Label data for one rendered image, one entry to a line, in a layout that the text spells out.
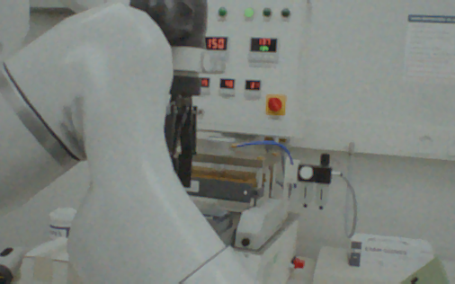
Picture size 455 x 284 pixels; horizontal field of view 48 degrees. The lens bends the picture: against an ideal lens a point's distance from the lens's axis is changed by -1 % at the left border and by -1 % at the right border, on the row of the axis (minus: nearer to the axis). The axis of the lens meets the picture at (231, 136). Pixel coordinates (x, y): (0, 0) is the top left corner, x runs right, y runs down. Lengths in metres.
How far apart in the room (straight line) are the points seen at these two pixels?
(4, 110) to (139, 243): 0.15
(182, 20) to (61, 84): 0.56
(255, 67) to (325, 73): 0.37
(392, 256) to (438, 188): 0.31
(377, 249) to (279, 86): 0.54
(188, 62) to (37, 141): 0.60
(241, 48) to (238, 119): 0.19
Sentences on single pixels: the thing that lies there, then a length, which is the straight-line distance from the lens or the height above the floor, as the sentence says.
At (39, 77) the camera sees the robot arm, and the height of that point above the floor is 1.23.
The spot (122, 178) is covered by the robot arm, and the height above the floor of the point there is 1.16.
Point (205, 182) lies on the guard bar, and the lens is 1.19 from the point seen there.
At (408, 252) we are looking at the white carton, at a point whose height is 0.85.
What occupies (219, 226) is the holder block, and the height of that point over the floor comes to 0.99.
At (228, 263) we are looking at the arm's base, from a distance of 0.41.
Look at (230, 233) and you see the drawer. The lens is 1.07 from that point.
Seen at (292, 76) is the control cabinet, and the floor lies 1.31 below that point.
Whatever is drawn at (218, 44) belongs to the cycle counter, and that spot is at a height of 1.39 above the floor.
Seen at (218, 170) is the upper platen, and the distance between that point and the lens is 1.27.
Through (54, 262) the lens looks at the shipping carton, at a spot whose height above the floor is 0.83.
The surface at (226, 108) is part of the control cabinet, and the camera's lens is 1.41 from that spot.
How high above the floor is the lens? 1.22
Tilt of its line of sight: 3 degrees down
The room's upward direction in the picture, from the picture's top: 4 degrees clockwise
